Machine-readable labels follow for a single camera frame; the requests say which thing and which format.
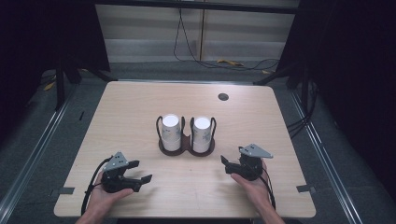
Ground black metal stand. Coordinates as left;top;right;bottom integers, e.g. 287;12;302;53
253;62;312;104
54;59;118;111

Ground dark curtain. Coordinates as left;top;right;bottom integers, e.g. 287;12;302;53
276;0;396;200
0;0;111;141

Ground black floor cable bundle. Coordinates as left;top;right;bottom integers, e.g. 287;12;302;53
286;83;318;139

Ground right hand-held gripper cable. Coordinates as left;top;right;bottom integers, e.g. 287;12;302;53
261;167;277;210

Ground hand-held gripper cable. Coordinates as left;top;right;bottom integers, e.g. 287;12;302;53
261;167;277;210
81;157;113;216

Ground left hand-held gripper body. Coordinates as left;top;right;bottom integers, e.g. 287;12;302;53
101;151;134;194

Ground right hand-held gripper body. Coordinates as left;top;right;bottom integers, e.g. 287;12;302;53
237;143;274;182

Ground left hand-held gripper cable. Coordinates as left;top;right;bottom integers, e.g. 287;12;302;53
81;157;113;216

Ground black hanging cable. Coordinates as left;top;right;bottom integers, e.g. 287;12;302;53
173;7;279;72

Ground black overhead bar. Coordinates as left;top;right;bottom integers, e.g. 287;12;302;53
92;0;300;15

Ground person's left hand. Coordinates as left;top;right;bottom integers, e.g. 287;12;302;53
87;172;134;217

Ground metal floor rail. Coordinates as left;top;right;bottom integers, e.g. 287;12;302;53
289;90;359;224
0;90;76;216

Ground person's right hand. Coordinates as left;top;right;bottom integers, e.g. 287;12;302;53
231;160;275;216

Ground dark brown double cup holder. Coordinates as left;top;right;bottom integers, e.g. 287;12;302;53
155;115;218;157

